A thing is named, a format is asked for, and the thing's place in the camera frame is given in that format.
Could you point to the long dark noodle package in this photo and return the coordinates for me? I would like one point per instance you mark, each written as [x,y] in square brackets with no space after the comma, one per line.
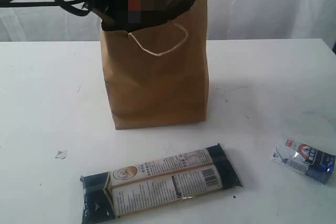
[124,191]

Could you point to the small blue white packet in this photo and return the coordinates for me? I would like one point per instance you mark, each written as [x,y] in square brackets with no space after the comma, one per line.
[304,159]

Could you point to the brown paper bag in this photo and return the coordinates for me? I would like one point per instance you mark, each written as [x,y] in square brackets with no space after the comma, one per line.
[157,75]

